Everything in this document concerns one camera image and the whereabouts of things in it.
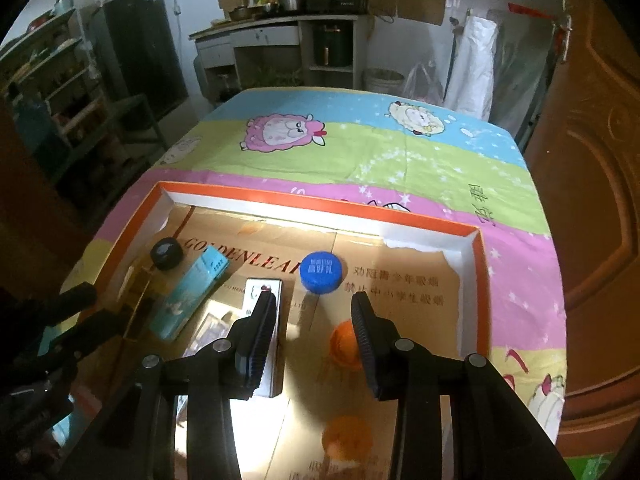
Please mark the white bucket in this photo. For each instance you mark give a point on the white bucket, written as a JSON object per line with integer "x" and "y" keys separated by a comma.
{"x": 384, "y": 81}

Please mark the small teal box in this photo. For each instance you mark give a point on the small teal box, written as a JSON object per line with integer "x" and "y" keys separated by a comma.
{"x": 187, "y": 297}

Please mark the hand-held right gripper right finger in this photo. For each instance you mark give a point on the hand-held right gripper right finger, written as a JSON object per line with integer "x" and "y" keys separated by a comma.
{"x": 367, "y": 350}

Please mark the kitchen counter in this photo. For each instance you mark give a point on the kitchen counter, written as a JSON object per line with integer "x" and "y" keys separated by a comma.
{"x": 265, "y": 35}

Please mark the shallow cardboard box orange rim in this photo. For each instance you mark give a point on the shallow cardboard box orange rim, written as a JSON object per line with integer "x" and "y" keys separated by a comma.
{"x": 467, "y": 300}

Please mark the black pot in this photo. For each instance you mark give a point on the black pot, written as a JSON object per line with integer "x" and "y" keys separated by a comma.
{"x": 331, "y": 45}

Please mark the green carton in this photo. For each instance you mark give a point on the green carton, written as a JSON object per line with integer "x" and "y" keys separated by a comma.
{"x": 595, "y": 467}

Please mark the blue jar with orange lid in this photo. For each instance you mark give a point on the blue jar with orange lid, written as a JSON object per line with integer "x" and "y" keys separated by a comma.
{"x": 347, "y": 437}

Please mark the black round puck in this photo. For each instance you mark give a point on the black round puck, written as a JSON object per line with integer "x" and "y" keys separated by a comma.
{"x": 166, "y": 254}

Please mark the gold rectangular box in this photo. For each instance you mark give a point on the gold rectangular box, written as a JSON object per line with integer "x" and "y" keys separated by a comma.
{"x": 137, "y": 300}

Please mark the brown wooden door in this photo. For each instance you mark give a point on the brown wooden door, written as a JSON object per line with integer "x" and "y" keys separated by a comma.
{"x": 590, "y": 210}

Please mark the white plastic bag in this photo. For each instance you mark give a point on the white plastic bag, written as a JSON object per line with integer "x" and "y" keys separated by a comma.
{"x": 470, "y": 70}

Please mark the metal shelf rack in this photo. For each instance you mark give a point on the metal shelf rack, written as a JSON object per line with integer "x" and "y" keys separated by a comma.
{"x": 60, "y": 90}

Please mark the clear floral plastic box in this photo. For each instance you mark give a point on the clear floral plastic box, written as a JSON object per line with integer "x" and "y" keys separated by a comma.
{"x": 212, "y": 330}

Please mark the white cartoon print box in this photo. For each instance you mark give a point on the white cartoon print box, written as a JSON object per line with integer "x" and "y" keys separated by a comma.
{"x": 277, "y": 360}

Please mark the black cabinet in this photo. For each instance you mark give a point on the black cabinet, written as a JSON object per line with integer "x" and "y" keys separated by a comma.
{"x": 140, "y": 50}

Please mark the steel pot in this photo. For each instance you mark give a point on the steel pot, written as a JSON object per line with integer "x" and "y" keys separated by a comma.
{"x": 294, "y": 2}

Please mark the metal basin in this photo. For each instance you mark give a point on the metal basin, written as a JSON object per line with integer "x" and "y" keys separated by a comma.
{"x": 240, "y": 13}

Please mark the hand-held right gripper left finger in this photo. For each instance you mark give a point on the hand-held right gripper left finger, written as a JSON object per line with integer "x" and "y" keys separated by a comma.
{"x": 260, "y": 340}

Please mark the teal pot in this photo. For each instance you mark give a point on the teal pot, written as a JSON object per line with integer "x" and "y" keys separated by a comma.
{"x": 63, "y": 5}

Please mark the blue bottle cap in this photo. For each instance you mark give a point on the blue bottle cap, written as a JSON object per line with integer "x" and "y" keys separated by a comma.
{"x": 322, "y": 271}

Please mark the orange bottle cap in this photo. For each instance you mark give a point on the orange bottle cap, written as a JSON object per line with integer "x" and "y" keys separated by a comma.
{"x": 342, "y": 347}

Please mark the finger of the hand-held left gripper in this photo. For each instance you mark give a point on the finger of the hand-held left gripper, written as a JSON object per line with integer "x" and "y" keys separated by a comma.
{"x": 65, "y": 305}
{"x": 85, "y": 340}

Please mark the clear plastic bag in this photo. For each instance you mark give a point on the clear plastic bag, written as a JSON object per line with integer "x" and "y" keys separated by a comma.
{"x": 424, "y": 85}

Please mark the black gas stove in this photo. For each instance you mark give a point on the black gas stove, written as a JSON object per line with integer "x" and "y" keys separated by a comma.
{"x": 340, "y": 4}

